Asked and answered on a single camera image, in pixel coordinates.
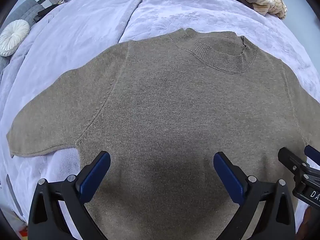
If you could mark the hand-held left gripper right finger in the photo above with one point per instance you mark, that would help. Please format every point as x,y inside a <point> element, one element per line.
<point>227,173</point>

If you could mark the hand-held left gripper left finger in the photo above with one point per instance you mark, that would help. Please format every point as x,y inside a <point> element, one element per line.
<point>96,173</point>

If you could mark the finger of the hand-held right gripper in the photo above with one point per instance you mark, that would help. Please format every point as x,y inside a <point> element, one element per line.
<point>290,158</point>
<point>312,152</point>

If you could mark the olive brown knit sweater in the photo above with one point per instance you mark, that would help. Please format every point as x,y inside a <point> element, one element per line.
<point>175,105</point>

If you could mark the lavender fleece blanket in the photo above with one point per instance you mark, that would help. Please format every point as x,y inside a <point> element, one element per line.
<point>87,30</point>

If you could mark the round white pleated pillow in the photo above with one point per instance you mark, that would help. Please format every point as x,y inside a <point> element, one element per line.
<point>13,37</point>

